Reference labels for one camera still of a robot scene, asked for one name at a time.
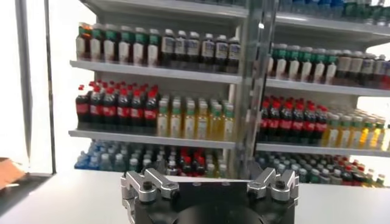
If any dark bottle white cap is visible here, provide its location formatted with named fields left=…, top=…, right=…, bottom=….
left=126, top=156, right=140, bottom=173
left=140, top=156, right=152, bottom=171
left=153, top=155, right=167, bottom=173
left=166, top=159, right=178, bottom=177

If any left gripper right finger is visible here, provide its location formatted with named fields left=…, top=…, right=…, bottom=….
left=246, top=166, right=300, bottom=203

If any black slanted pole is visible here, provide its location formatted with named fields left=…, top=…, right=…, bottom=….
left=43, top=0, right=58, bottom=175

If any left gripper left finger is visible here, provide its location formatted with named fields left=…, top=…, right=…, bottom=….
left=120, top=167, right=181, bottom=224

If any green tinted water bottle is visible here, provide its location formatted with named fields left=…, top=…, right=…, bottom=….
left=339, top=0, right=352, bottom=19
left=351, top=0, right=364, bottom=21
left=113, top=153, right=127, bottom=172
left=363, top=0, right=376, bottom=23
left=375, top=0, right=388, bottom=24
left=100, top=153, right=114, bottom=171

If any dark bottle beige label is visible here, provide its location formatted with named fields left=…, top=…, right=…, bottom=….
left=350, top=51, right=363, bottom=87
left=337, top=50, right=352, bottom=86

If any grey metal shelf unit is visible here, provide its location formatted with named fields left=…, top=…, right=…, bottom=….
left=68, top=0, right=254, bottom=180
left=243, top=0, right=390, bottom=188

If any open cardboard box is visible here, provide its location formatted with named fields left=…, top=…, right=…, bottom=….
left=0, top=158, right=25, bottom=191

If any dark bottle grey label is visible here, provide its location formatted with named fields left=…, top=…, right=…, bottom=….
left=227, top=36, right=241, bottom=74
left=186, top=31, right=201, bottom=68
left=174, top=30, right=187, bottom=67
left=214, top=35, right=229, bottom=72
left=200, top=33, right=216, bottom=71
left=160, top=29, right=175, bottom=66

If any red cap cola bottle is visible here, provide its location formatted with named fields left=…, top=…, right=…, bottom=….
left=269, top=100, right=282, bottom=143
left=193, top=155, right=207, bottom=178
left=116, top=88, right=131, bottom=126
left=102, top=87, right=117, bottom=125
left=341, top=166, right=354, bottom=185
left=291, top=102, right=305, bottom=144
left=179, top=155, right=193, bottom=177
left=258, top=100, right=271, bottom=142
left=89, top=87, right=104, bottom=125
left=353, top=166, right=366, bottom=186
left=75, top=88, right=90, bottom=124
left=280, top=102, right=293, bottom=144
left=130, top=88, right=145, bottom=127
left=144, top=88, right=158, bottom=127
left=303, top=103, right=316, bottom=145

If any grey slanted beam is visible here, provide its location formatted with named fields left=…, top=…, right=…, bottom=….
left=15, top=0, right=34, bottom=159

